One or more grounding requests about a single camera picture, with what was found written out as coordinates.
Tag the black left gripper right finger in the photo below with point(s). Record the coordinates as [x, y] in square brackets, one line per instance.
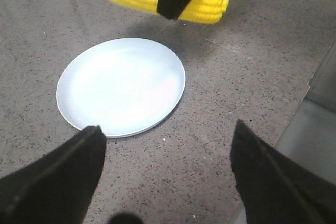
[273, 188]

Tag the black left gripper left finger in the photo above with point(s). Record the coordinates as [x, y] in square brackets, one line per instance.
[58, 188]

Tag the light blue round plate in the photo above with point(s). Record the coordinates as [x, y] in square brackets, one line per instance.
[125, 86]

